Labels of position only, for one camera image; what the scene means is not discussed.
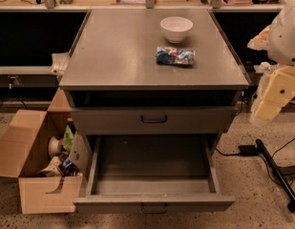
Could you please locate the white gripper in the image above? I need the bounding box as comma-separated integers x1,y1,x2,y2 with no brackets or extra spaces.
247,26,295,121

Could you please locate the crushed blue redbull can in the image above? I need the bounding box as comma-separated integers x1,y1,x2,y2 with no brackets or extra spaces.
156,47,195,66

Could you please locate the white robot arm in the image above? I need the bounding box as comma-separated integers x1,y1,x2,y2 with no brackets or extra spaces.
247,0,295,123

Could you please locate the grey drawer cabinet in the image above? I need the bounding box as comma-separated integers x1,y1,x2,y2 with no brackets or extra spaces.
58,8,251,138

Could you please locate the open grey bottom drawer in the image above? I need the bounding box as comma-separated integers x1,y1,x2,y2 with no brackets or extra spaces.
74,135,235,214

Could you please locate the closed grey middle drawer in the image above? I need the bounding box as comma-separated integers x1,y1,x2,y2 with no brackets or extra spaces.
71,106,237,135

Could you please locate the black power adapter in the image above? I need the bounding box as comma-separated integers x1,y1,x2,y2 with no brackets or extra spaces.
239,145,259,156

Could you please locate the black metal stand leg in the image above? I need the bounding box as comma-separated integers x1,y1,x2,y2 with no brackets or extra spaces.
256,139,295,213

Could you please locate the white ceramic bowl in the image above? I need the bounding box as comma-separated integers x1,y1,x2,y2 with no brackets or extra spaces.
160,16,193,43

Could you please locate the green snack packet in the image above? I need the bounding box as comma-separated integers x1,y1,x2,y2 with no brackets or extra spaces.
63,126,74,153

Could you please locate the white cup in box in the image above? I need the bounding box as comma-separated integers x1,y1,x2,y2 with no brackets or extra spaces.
48,136,62,157

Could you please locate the open cardboard box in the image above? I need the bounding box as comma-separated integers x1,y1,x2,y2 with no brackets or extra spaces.
0,90,92,214

